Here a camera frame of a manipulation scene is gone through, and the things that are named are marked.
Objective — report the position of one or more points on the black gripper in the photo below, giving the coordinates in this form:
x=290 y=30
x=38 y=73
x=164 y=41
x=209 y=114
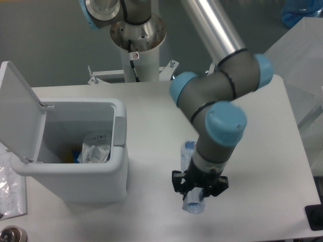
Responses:
x=212 y=182

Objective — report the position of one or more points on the clear plastic water bottle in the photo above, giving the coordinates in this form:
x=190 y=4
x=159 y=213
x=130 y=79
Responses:
x=193 y=202

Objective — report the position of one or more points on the white plastic wrapper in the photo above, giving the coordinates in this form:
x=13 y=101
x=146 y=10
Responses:
x=96 y=147

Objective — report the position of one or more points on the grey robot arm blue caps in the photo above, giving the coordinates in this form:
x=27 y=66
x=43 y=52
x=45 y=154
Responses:
x=207 y=102

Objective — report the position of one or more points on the white trash can open lid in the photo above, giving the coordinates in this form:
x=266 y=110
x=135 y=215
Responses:
x=41 y=133

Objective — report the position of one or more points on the black device at table edge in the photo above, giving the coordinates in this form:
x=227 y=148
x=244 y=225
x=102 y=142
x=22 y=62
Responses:
x=314 y=216

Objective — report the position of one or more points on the blue orange snack bag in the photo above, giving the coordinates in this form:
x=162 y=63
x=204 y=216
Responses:
x=76 y=151

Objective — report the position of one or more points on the clear plastic document sleeve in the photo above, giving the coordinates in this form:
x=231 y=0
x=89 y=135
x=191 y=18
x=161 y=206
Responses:
x=13 y=189

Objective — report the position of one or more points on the blue water jug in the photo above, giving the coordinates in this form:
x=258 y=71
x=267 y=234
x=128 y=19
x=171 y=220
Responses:
x=293 y=11

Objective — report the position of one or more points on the round metal connector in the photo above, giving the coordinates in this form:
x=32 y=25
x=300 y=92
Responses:
x=14 y=233

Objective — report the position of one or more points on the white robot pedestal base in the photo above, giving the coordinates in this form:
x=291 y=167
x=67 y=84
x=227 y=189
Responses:
x=141 y=65

